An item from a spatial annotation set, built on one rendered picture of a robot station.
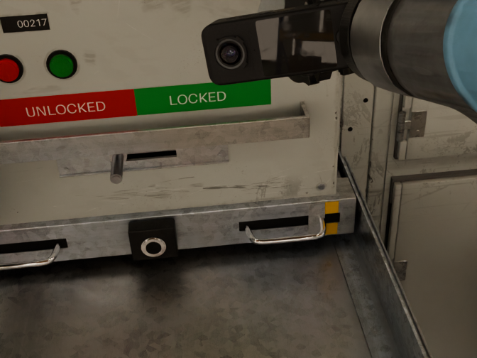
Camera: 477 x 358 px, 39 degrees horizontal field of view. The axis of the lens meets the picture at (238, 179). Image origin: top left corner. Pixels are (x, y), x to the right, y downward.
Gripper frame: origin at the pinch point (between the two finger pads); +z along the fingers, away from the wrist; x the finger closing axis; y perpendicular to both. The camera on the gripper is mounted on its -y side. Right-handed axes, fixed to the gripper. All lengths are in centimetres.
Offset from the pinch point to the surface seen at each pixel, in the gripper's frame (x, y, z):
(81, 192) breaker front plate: -19.5, -18.3, 23.5
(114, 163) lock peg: -15.1, -14.1, 17.8
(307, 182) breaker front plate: -23.3, 9.6, 16.8
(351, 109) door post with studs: -20.0, 25.4, 33.6
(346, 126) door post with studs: -23.0, 24.8, 34.7
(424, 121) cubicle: -23, 36, 30
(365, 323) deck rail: -37.4, 9.3, 3.4
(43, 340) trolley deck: -33.8, -27.1, 15.7
